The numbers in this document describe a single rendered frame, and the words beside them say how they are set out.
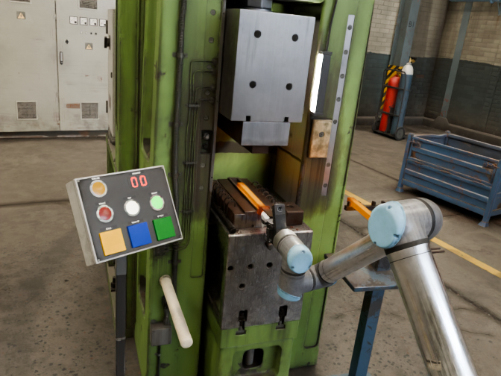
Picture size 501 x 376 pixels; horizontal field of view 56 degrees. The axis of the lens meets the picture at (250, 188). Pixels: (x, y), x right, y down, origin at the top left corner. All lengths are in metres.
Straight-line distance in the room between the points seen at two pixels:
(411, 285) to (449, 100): 9.80
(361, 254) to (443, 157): 4.10
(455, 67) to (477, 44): 0.62
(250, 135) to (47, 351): 1.64
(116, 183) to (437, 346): 1.08
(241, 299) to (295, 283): 0.42
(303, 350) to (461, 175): 3.36
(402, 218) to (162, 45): 1.08
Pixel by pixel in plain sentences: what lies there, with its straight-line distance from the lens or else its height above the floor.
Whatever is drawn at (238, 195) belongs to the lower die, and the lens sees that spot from 2.12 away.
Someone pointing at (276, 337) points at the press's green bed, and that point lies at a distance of 2.26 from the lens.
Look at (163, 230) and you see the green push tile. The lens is 1.69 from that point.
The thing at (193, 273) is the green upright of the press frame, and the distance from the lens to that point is 2.17.
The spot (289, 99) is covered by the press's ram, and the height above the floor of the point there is 1.46.
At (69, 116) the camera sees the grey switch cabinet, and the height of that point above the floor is 0.30.
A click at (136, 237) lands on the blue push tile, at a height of 1.00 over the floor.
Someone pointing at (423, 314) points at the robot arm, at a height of 1.09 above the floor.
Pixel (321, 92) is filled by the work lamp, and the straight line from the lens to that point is 2.05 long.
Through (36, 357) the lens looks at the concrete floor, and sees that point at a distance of 2.80.
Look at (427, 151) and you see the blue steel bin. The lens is 5.72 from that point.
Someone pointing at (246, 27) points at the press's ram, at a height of 1.70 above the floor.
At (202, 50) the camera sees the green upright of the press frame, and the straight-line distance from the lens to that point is 1.88.
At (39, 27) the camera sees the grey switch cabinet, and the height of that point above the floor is 1.44.
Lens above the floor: 1.71
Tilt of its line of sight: 19 degrees down
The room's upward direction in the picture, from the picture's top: 6 degrees clockwise
